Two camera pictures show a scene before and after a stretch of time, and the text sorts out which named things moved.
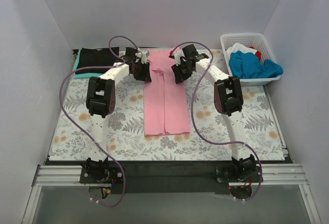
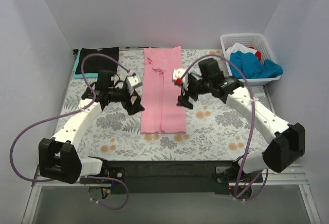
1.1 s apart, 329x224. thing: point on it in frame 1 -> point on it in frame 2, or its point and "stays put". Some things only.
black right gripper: x=180 y=72 -> x=189 y=88
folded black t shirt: x=91 y=57 stays put
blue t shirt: x=248 y=66 stays put
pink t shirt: x=166 y=102 stays put
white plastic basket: x=256 y=40 stays put
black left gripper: x=143 y=72 -> x=129 y=98
